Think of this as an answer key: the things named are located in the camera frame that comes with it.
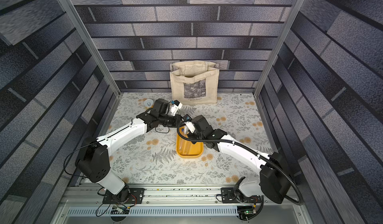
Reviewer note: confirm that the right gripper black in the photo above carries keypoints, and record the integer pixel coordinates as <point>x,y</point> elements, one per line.
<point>186,131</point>

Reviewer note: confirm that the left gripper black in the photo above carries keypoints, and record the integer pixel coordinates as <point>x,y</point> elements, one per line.
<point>178,119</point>

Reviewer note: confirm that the yellow plastic tray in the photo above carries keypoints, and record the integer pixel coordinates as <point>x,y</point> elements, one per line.
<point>188,150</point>

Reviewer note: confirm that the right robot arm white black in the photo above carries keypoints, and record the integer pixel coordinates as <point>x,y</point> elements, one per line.
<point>272,174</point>

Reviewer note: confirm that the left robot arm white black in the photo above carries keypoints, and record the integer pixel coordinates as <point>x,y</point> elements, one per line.
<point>93,158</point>

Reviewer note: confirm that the beige canvas tote bag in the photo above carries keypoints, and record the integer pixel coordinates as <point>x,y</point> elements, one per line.
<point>194,82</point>

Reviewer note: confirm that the right controller board green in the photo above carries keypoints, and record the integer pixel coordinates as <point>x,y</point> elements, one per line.
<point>246,213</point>

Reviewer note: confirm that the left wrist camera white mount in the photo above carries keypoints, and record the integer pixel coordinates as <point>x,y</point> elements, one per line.
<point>175,107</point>

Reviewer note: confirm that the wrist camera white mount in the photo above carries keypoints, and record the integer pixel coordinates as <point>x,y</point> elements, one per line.
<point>189,124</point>
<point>175,107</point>

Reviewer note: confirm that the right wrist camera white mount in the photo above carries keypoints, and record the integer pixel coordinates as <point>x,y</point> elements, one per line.
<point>189,124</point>

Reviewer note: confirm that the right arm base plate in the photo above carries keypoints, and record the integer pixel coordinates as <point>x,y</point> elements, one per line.
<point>232,196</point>

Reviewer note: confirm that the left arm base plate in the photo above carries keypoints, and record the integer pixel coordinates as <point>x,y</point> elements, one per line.
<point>126,196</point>

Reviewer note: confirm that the left controller board with wires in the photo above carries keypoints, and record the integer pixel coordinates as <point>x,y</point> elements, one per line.
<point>119,209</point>

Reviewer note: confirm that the aluminium mounting rail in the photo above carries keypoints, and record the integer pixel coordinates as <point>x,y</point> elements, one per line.
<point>160,204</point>

